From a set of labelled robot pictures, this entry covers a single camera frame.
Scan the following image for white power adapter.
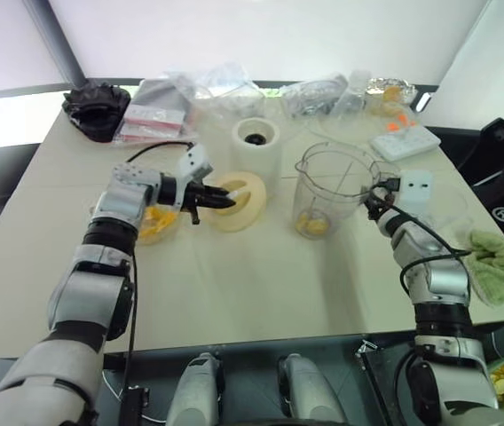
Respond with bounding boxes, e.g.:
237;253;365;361
395;169;435;209

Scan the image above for clear crumpled plastic bag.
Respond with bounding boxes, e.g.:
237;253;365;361
164;67;267;120

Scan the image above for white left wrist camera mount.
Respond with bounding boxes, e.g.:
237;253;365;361
176;142;214;191

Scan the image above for cream blender lid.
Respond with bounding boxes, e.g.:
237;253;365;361
204;170;269;233

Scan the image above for orange plugs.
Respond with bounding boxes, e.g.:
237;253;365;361
384;112;415;133

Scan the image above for green terry towel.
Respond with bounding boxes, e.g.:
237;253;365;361
461;229;504;308

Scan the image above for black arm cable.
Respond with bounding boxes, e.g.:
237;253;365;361
120;140;194;426
383;202;474;416

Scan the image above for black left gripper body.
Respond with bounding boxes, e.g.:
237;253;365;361
180;179;212;226

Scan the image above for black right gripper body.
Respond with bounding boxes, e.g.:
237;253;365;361
368;177;403;210

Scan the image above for grey robot leg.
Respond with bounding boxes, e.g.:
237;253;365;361
165;351;224;426
276;353;347;426

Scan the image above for dark window frame post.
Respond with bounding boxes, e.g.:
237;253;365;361
22;0;88;89

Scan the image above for black table bracket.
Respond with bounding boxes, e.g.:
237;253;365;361
122;385;152;426

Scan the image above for plastic bag with red packs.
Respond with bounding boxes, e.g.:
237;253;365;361
113;78;198;144

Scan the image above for silver foil bowl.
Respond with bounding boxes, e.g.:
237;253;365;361
366;75;419;106

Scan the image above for white blender base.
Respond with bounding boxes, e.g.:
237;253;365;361
231;117;284;188

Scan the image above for black crumpled cloth bag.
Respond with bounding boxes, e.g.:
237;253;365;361
61;81;131;144

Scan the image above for white tray with orange items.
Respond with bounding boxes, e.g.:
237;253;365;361
368;128;441;160

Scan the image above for black box under table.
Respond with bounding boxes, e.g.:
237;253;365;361
355;338;417;426

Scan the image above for clear blender jar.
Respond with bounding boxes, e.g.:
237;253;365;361
295;141;403;241

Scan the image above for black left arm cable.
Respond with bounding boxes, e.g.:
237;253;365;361
120;140;194;426

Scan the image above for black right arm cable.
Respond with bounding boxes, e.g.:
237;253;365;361
383;202;474;416

